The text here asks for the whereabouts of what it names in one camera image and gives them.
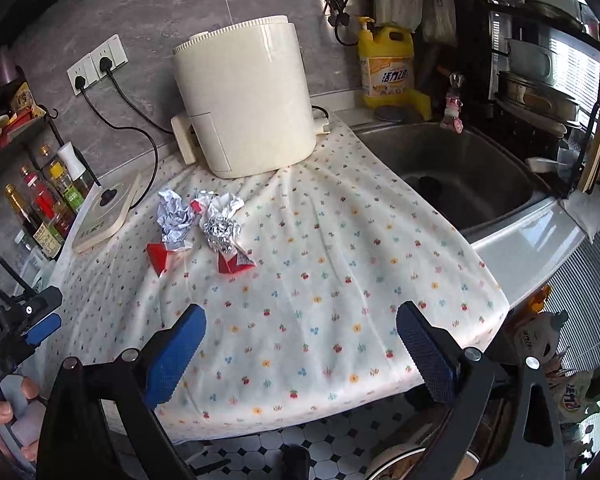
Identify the white cloth on counter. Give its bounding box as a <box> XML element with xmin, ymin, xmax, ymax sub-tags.
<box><xmin>560</xmin><ymin>188</ymin><xmax>600</xmax><ymax>244</ymax></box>

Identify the cream kettle base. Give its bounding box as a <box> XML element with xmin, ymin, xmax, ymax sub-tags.
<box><xmin>72</xmin><ymin>172</ymin><xmax>142</xmax><ymax>254</ymax></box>

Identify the dark soy sauce bottle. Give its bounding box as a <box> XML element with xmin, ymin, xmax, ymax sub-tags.
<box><xmin>5</xmin><ymin>184</ymin><xmax>61</xmax><ymax>259</ymax></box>

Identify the black spice rack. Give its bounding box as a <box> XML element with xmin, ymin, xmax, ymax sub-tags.
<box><xmin>0</xmin><ymin>74</ymin><xmax>58</xmax><ymax>174</ymax></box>

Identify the foil ball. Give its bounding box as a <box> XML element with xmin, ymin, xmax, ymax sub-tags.
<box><xmin>200</xmin><ymin>214</ymin><xmax>242</xmax><ymax>255</ymax></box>

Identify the black air fryer cable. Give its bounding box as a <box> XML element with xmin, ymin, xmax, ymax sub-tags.
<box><xmin>99</xmin><ymin>57</ymin><xmax>176</xmax><ymax>137</ymax></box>

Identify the black kettle base cable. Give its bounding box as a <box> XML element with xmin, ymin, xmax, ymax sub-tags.
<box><xmin>74</xmin><ymin>75</ymin><xmax>160</xmax><ymax>212</ymax></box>

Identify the white wall socket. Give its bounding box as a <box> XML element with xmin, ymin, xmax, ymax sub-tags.
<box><xmin>67</xmin><ymin>34</ymin><xmax>128</xmax><ymax>96</ymax></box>

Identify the red paper box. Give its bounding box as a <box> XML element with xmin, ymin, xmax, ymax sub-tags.
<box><xmin>146</xmin><ymin>243</ymin><xmax>193</xmax><ymax>278</ymax></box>

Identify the printed paper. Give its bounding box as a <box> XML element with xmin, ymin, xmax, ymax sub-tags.
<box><xmin>157</xmin><ymin>190</ymin><xmax>195</xmax><ymax>250</ymax></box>

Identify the yellow detergent jug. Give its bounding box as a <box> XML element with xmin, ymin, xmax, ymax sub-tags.
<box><xmin>358</xmin><ymin>16</ymin><xmax>415</xmax><ymax>108</ymax></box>

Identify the white tissue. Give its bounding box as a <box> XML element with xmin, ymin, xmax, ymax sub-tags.
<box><xmin>190</xmin><ymin>191</ymin><xmax>245</xmax><ymax>226</ymax></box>

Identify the person's left hand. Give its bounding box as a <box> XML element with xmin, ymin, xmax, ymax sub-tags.
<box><xmin>0</xmin><ymin>377</ymin><xmax>38</xmax><ymax>462</ymax></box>

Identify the red cap sauce bottle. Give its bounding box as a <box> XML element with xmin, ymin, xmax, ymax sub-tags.
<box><xmin>20</xmin><ymin>165</ymin><xmax>74</xmax><ymax>240</ymax></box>

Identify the floral white tablecloth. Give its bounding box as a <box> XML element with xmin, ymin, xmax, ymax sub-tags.
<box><xmin>30</xmin><ymin>124</ymin><xmax>509</xmax><ymax>440</ymax></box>

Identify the cream air fryer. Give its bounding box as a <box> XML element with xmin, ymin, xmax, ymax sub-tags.
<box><xmin>171</xmin><ymin>15</ymin><xmax>321</xmax><ymax>179</ymax></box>

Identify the green label oil bottle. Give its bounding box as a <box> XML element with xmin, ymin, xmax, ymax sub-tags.
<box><xmin>40</xmin><ymin>144</ymin><xmax>84</xmax><ymax>214</ymax></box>

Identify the stainless steel sink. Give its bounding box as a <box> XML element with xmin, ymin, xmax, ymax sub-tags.
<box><xmin>353</xmin><ymin>122</ymin><xmax>550</xmax><ymax>243</ymax></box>

